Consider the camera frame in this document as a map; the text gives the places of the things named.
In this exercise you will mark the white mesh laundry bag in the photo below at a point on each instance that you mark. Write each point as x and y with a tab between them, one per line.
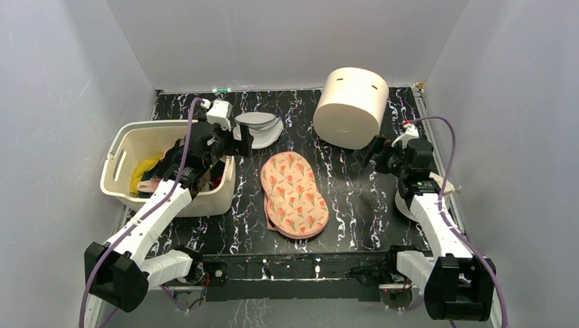
265	128

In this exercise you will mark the beige round mesh bag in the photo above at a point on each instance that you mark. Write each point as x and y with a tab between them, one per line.
449	188

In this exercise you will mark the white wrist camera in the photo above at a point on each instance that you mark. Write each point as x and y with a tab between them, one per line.
410	132
220	113

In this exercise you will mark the pink garment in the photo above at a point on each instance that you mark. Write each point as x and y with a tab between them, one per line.
148	186

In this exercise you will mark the cream round drum container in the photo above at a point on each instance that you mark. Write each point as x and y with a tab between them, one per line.
351	108

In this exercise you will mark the yellow garment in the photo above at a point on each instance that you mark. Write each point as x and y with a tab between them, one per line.
138	172

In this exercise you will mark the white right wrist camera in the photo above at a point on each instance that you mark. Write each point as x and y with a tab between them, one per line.
410	132

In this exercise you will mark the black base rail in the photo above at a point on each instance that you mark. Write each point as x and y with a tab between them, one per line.
366	276

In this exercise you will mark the cream perforated laundry basket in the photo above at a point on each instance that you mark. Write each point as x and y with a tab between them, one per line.
140	141

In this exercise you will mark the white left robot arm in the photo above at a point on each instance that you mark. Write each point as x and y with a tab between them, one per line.
118	271

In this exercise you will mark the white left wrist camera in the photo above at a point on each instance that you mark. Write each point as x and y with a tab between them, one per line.
220	113

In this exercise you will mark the floral mesh laundry bag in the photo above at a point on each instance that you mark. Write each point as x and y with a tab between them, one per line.
293	205

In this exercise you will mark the black bra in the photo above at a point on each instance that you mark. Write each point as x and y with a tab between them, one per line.
168	167

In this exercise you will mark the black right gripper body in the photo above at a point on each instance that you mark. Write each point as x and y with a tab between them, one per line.
377	154

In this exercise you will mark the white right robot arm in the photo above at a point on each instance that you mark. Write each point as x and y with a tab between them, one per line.
456	285

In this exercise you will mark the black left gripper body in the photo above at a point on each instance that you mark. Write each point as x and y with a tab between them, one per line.
224	146

